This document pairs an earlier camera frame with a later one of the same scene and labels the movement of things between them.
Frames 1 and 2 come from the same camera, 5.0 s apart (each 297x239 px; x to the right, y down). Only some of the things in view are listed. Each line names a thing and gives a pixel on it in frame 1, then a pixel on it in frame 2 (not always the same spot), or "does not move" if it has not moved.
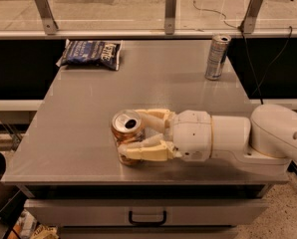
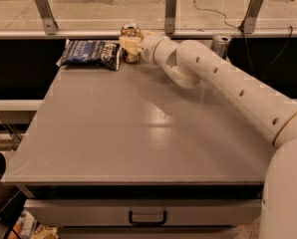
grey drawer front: x=179 y=211 does not move
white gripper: x=192 y=133 → x=148 y=47
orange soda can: x=128 y=125 → x=131 y=30
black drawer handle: x=148 y=223 does not move
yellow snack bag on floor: x=45 y=232 does not move
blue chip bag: x=92 y=52 does not move
